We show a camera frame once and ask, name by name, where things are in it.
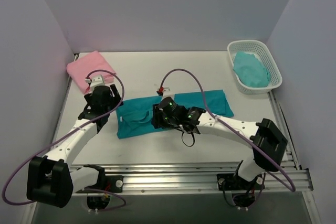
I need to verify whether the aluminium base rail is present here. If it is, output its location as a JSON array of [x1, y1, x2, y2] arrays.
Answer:
[[28, 162, 314, 197]]

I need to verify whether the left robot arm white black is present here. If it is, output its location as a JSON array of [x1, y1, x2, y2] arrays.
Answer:
[[26, 84, 122, 208]]

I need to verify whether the folded pink t shirt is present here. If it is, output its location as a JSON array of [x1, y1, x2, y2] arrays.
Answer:
[[66, 51, 116, 94]]

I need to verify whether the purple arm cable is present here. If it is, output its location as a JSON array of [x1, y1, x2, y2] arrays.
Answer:
[[160, 68, 296, 208], [1, 69, 127, 211]]

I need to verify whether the white plastic basket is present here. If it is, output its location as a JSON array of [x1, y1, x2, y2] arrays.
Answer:
[[227, 40, 282, 94]]

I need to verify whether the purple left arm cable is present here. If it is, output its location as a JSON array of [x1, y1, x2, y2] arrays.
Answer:
[[1, 69, 127, 211]]

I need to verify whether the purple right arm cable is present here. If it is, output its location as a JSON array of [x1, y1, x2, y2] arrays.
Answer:
[[160, 68, 296, 208]]

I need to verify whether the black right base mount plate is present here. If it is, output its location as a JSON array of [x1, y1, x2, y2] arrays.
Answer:
[[217, 173, 264, 191]]

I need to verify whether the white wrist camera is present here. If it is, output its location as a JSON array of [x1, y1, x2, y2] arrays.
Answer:
[[156, 87, 175, 100], [85, 74, 105, 89]]

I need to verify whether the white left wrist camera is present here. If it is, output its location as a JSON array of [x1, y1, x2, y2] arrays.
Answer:
[[85, 74, 105, 89]]

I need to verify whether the teal t shirt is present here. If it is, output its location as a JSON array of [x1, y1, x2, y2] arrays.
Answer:
[[116, 90, 234, 139]]

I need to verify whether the black right arm cable loop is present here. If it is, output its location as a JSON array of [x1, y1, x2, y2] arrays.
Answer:
[[181, 128, 196, 148]]

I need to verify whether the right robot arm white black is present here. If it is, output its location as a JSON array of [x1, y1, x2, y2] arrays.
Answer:
[[152, 97, 288, 189]]

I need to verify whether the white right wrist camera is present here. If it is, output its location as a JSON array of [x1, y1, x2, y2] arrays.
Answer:
[[156, 87, 175, 100]]

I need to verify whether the light green t shirt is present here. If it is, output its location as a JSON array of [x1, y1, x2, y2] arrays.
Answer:
[[233, 51, 270, 88]]

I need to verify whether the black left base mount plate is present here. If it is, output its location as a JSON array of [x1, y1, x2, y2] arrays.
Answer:
[[79, 175, 124, 193]]

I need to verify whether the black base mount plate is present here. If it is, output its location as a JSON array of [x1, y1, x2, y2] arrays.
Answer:
[[79, 175, 124, 193], [217, 173, 264, 191]]

